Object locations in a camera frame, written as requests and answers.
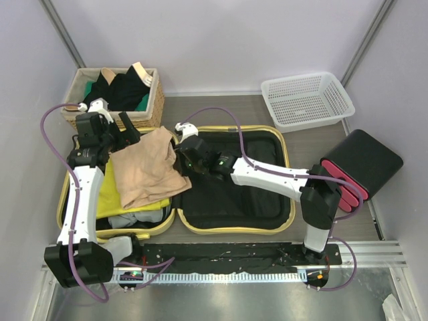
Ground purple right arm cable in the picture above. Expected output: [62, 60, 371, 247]
[182, 106, 365, 292]

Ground beige item with white tag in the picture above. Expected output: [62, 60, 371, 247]
[132, 62, 153, 88]

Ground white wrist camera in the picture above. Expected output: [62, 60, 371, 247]
[175, 122, 199, 142]
[78, 98, 114, 123]

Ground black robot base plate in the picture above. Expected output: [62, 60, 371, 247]
[124, 242, 342, 274]

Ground white slotted cable duct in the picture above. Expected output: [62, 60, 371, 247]
[110, 270, 307, 286]

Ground black clothing in basket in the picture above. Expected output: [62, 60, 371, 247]
[82, 66, 150, 112]

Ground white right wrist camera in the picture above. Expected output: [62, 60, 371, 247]
[175, 122, 199, 142]

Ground white plastic mesh basket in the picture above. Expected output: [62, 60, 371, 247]
[261, 72, 355, 133]

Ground crumpled white plastic bag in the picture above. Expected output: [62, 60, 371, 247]
[382, 294, 407, 321]

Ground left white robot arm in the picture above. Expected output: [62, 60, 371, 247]
[44, 112, 142, 288]

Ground yellow hard-shell suitcase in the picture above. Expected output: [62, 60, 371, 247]
[56, 124, 297, 241]

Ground beige garment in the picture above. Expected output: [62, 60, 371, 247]
[110, 126, 192, 209]

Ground beige shoe insole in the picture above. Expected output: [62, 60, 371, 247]
[64, 104, 81, 112]

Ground black and pink drawer box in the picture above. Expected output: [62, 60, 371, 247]
[320, 129, 403, 201]

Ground green cloth in basket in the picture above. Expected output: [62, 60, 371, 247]
[84, 81, 150, 112]

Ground woven wicker basket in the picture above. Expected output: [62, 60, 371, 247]
[61, 63, 165, 128]

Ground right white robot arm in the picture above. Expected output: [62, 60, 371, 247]
[177, 135, 342, 264]

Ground grey garment in suitcase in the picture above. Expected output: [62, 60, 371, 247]
[108, 209, 164, 229]

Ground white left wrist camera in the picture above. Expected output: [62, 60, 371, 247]
[78, 98, 114, 123]

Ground yellow polo shirt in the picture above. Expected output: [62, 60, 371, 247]
[96, 160, 171, 219]

